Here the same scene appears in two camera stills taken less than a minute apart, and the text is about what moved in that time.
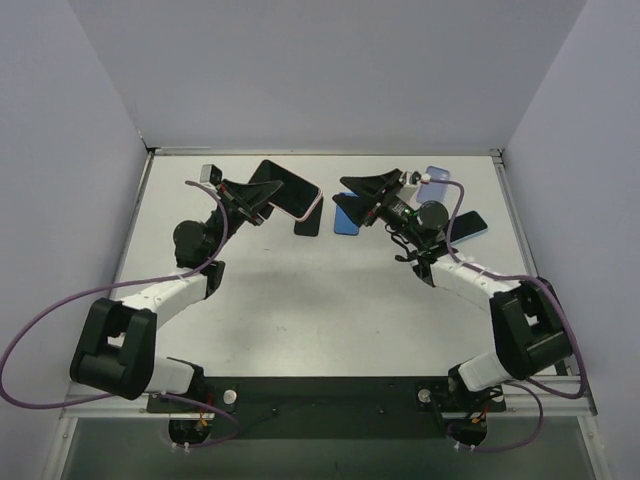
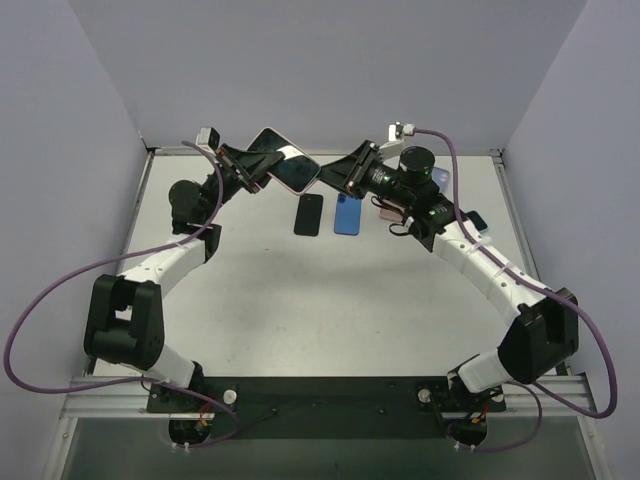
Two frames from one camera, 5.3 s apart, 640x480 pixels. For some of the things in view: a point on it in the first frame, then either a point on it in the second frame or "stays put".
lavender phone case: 434,191 stays put
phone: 297,197 to 298,170
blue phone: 342,224 stays put
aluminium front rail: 559,397 stays put
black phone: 310,226 stays put
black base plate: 329,409 stays put
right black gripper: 379,198 to 358,169
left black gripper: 238,203 to 236,170
